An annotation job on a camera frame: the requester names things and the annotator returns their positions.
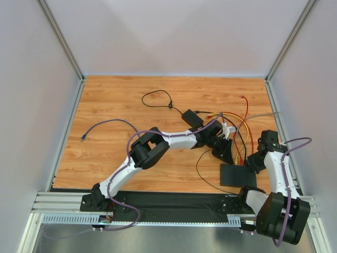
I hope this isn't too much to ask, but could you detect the aluminium front rail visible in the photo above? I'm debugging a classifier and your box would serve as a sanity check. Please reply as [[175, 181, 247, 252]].
[[31, 192, 320, 218]]

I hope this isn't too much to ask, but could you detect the grey slotted cable duct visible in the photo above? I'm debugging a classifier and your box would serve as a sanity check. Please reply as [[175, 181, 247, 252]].
[[42, 213, 241, 228]]

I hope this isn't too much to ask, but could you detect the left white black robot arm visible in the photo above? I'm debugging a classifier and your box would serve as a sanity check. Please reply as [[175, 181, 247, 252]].
[[91, 119, 231, 210]]

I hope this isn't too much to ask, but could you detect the black power adapter brick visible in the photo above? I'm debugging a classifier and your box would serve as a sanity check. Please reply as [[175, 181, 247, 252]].
[[182, 109, 204, 129]]

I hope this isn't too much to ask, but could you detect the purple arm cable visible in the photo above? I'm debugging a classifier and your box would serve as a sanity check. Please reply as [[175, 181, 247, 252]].
[[42, 112, 227, 239], [241, 137, 313, 248]]

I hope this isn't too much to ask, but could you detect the red ethernet cable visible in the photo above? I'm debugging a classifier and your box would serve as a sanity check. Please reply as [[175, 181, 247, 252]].
[[234, 95, 255, 163]]

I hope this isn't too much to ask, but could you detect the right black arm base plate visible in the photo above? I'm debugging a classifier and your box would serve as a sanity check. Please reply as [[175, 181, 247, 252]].
[[218, 194, 254, 215]]

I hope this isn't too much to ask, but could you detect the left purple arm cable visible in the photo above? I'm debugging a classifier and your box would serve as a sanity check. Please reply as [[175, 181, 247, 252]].
[[42, 112, 227, 239]]

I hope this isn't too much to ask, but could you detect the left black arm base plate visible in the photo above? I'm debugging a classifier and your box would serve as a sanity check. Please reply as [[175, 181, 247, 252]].
[[80, 194, 131, 213]]

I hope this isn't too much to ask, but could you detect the blue ethernet cable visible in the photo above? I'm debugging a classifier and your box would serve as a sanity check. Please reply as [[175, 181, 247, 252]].
[[80, 119, 139, 143]]

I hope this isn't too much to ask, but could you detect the right aluminium frame post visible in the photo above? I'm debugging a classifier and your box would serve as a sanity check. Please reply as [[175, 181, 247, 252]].
[[264, 0, 318, 81]]

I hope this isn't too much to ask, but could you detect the grey ethernet cable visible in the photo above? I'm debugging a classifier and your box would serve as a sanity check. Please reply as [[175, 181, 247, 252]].
[[233, 110, 281, 148]]

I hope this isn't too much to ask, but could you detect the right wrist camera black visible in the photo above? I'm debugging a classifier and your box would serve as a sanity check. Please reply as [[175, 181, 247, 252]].
[[258, 130, 279, 145]]

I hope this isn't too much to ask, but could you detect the yellow ethernet cable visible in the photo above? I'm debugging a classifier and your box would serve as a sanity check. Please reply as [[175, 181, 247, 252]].
[[206, 112, 254, 164]]

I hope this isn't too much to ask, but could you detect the black power cord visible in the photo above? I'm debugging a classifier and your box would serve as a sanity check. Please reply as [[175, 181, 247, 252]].
[[141, 90, 185, 114]]

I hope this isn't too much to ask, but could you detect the black network switch box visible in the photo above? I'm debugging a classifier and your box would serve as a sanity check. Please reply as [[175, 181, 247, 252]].
[[220, 164, 257, 188]]

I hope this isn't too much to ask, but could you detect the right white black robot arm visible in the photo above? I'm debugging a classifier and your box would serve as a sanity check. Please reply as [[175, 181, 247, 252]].
[[240, 130, 311, 247]]

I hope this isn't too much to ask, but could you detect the left aluminium frame post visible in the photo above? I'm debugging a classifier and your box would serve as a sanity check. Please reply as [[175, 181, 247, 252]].
[[36, 0, 86, 81]]

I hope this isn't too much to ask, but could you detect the aluminium frame post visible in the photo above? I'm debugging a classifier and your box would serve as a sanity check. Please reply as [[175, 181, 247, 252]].
[[264, 0, 318, 81], [36, 0, 86, 81]]

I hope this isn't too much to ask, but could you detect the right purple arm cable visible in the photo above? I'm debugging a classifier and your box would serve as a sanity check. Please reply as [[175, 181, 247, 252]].
[[241, 137, 313, 248]]

